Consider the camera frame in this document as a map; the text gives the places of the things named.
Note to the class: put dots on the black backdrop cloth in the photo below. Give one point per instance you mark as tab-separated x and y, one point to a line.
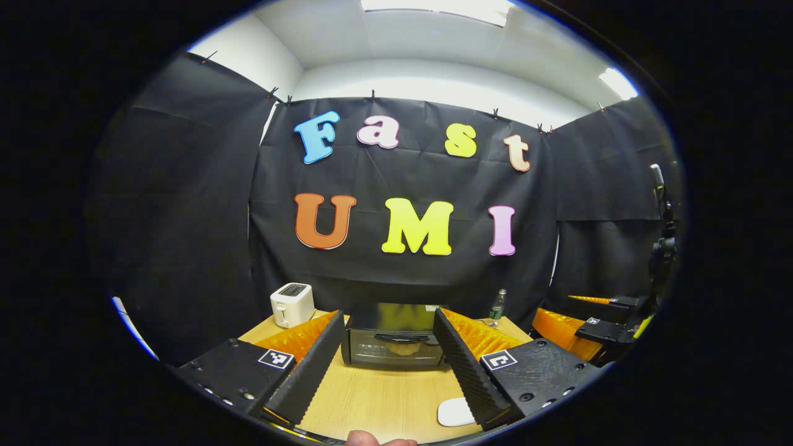
403	272

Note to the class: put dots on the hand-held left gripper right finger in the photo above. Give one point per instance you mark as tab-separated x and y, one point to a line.
461	365

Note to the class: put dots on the white plate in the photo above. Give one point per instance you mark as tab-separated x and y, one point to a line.
454	412

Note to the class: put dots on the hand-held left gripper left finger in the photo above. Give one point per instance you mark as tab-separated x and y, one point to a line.
313	365

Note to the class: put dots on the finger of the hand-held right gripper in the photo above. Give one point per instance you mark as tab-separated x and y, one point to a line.
598	329
622	302

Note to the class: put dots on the ceiling light panel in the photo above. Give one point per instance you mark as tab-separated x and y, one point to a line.
618	83

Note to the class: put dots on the golden croissant bread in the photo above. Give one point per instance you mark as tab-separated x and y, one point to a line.
403	350

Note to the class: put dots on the white toaster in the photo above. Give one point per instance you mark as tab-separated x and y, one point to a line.
292	305

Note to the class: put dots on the black electric oven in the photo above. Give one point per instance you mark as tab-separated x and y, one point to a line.
393	356

